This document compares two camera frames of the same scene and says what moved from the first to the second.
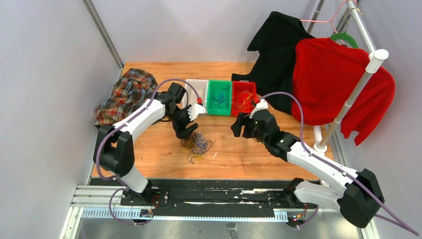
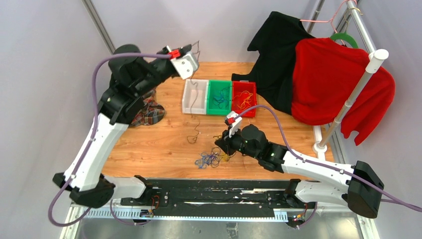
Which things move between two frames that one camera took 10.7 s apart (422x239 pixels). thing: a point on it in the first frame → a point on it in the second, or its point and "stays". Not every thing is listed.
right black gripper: [243, 119] → [225, 142]
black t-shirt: [276, 40] stays
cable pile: [196, 146] → [213, 159]
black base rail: [180, 197] stays
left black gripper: [181, 130] → [167, 51]
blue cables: [218, 101] stays
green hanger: [345, 36] stays
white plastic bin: [201, 87] stays
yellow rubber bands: [246, 103] stays
